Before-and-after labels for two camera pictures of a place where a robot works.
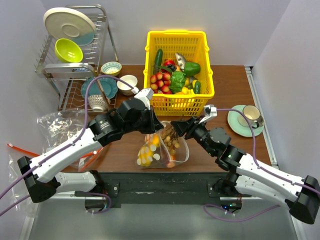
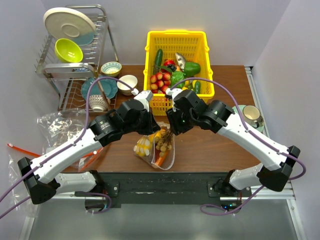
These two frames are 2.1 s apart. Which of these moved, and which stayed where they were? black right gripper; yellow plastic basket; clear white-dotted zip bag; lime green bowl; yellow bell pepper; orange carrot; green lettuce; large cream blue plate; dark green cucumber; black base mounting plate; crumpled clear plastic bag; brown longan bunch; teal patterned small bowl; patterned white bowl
Moved: brown longan bunch; orange carrot; clear white-dotted zip bag; black right gripper; yellow bell pepper
Stayed: patterned white bowl; teal patterned small bowl; yellow plastic basket; lime green bowl; large cream blue plate; black base mounting plate; green lettuce; dark green cucumber; crumpled clear plastic bag
